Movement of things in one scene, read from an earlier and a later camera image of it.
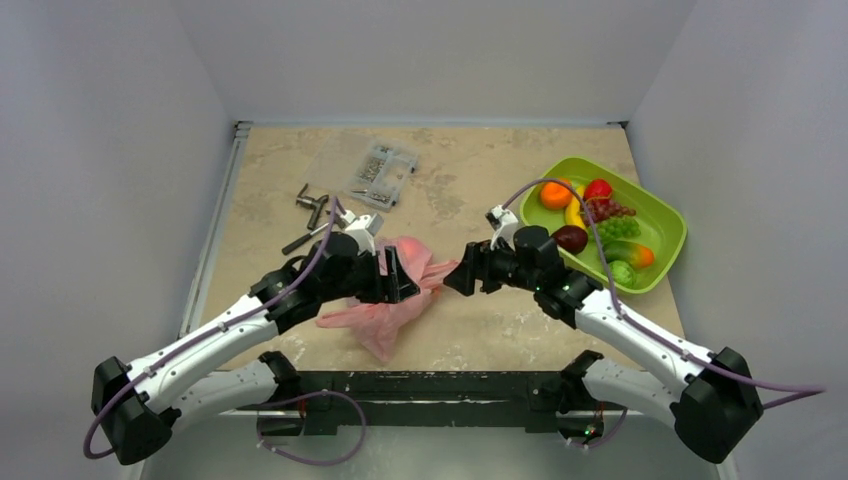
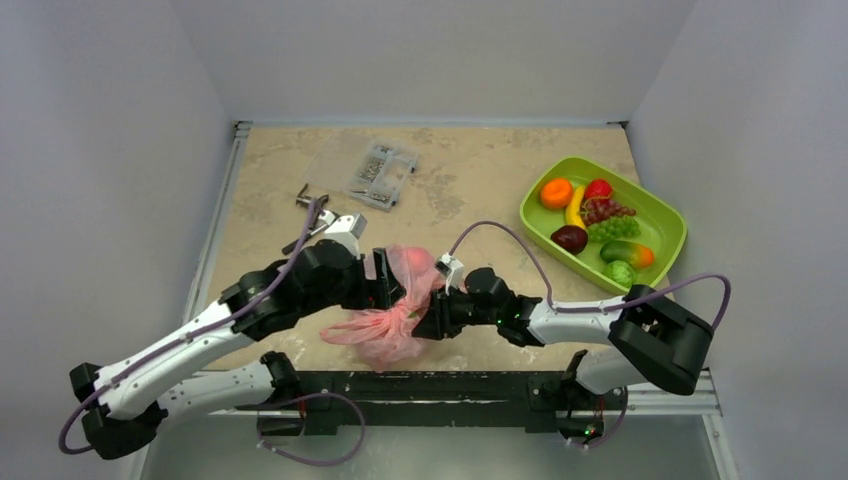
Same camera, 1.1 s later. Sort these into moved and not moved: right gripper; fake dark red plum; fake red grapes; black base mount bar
Moved: right gripper
Not moved: fake dark red plum; fake red grapes; black base mount bar
